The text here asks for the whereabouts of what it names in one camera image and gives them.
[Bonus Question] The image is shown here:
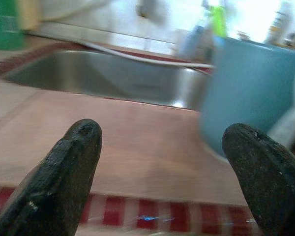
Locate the thin white tube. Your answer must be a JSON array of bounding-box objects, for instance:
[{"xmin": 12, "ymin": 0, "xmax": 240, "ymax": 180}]
[{"xmin": 81, "ymin": 40, "xmax": 214, "ymax": 69}]

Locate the square steel sink basin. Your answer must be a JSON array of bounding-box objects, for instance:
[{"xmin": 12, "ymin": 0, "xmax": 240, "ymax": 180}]
[{"xmin": 3, "ymin": 50, "xmax": 213, "ymax": 111}]

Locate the clear toothbrush cup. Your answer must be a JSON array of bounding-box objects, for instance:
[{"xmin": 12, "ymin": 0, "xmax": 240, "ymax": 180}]
[{"xmin": 179, "ymin": 24, "xmax": 212, "ymax": 62}]

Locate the clear plastic measuring cup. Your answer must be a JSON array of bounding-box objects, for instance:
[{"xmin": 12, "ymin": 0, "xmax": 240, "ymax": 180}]
[{"xmin": 210, "ymin": 4, "xmax": 228, "ymax": 38}]

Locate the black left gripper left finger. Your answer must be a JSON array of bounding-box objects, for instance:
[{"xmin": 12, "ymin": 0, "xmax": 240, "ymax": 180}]
[{"xmin": 0, "ymin": 118, "xmax": 103, "ymax": 236}]

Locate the green dish soap bottle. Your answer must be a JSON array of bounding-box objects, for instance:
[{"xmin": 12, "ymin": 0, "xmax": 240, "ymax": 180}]
[{"xmin": 0, "ymin": 0, "xmax": 25, "ymax": 51}]

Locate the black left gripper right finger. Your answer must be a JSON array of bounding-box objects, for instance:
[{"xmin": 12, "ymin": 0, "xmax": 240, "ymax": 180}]
[{"xmin": 222, "ymin": 122, "xmax": 295, "ymax": 236}]

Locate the teal bunny mug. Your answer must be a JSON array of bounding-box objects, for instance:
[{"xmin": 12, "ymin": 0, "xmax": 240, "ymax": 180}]
[{"xmin": 199, "ymin": 36, "xmax": 295, "ymax": 163}]

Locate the white detergent bottle yellow cap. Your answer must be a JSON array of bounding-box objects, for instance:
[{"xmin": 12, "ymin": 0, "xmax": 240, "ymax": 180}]
[{"xmin": 270, "ymin": 0, "xmax": 295, "ymax": 44}]

